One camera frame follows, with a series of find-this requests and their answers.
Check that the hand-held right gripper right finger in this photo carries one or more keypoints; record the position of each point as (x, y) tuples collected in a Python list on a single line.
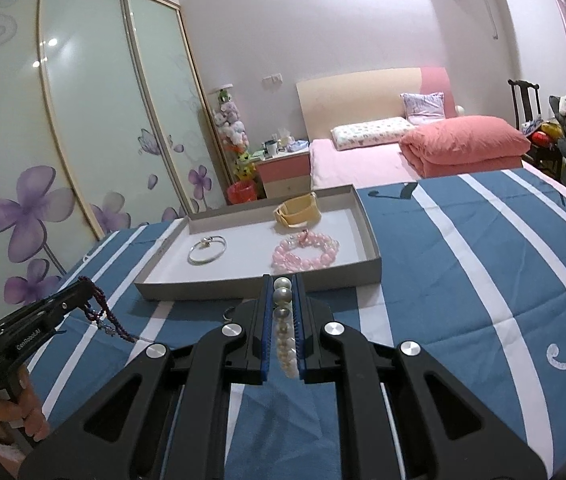
[(300, 330)]

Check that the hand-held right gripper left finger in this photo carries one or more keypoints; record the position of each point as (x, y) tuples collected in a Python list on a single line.
[(264, 320)]

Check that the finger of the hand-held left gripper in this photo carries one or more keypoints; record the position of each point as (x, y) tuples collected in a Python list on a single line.
[(70, 291), (38, 325)]

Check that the grey cardboard tray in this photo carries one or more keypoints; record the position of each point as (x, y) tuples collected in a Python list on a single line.
[(243, 260)]

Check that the thin silver bangle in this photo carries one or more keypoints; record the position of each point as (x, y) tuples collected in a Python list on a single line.
[(207, 240)]

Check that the person's left hand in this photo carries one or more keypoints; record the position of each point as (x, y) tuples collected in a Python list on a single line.
[(30, 417)]

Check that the red bin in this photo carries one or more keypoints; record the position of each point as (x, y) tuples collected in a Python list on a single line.
[(241, 192)]

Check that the blue white striped tablecloth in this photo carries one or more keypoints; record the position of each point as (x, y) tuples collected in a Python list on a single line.
[(438, 310)]

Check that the pink nightstand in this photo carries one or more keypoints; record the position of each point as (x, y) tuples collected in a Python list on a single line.
[(283, 170)]

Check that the white mug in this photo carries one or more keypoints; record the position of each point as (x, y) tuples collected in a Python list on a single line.
[(271, 148)]

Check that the pink bed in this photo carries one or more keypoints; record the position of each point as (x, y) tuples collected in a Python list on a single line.
[(353, 165)]

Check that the flower print sliding wardrobe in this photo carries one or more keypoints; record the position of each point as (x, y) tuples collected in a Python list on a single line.
[(88, 110)]

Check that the stack of plush toys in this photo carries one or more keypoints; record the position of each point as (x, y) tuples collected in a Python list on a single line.
[(230, 120)]

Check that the patterned white pillow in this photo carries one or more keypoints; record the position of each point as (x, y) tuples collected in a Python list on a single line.
[(368, 132)]

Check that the beige pink headboard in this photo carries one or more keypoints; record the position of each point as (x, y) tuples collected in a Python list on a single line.
[(353, 100)]

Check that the coral folded quilt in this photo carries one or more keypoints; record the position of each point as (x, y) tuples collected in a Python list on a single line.
[(463, 145)]

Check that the purple pillow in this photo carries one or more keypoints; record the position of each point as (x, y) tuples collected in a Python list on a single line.
[(423, 107)]

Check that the colourful toys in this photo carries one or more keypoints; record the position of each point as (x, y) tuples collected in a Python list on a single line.
[(545, 132)]

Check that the dark wooden chair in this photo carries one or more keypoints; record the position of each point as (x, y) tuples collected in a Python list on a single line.
[(518, 100)]

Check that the wall socket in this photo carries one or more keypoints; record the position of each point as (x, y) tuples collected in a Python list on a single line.
[(272, 79)]

